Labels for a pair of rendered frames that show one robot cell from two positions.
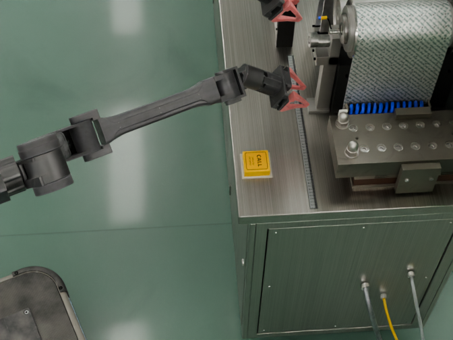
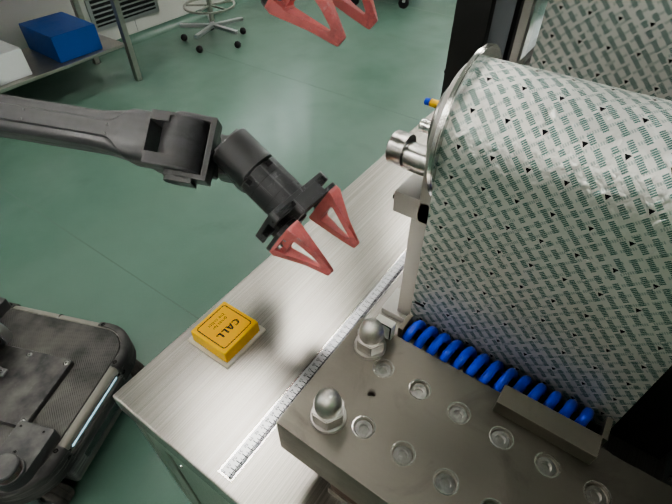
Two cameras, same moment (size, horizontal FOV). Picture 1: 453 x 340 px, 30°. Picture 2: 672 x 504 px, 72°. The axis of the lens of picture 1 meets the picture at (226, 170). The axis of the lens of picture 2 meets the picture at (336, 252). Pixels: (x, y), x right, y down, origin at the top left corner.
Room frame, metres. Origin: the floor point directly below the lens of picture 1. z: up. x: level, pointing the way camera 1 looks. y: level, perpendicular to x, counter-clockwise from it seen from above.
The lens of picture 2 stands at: (1.10, -0.46, 1.47)
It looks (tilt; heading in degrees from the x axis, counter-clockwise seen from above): 45 degrees down; 40
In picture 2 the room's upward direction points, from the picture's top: straight up
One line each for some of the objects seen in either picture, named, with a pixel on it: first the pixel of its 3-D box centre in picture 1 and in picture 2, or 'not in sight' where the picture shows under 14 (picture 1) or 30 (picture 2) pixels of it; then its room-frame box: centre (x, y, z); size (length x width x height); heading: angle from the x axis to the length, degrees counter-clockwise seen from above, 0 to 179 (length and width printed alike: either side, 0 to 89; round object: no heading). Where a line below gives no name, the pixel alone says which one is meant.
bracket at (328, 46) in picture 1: (322, 71); (416, 239); (1.51, -0.26, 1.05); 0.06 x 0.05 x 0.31; 95
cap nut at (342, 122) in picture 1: (343, 118); (371, 334); (1.35, -0.30, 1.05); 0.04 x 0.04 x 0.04
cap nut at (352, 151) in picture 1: (352, 148); (328, 405); (1.25, -0.32, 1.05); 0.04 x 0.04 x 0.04
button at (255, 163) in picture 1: (256, 163); (225, 330); (1.30, -0.08, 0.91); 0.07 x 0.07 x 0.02; 5
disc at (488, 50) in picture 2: (350, 28); (465, 126); (1.48, -0.30, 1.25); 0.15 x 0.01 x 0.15; 5
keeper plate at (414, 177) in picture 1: (417, 179); not in sight; (1.22, -0.50, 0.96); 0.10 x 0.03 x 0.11; 95
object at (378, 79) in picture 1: (392, 80); (526, 314); (1.43, -0.43, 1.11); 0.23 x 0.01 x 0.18; 95
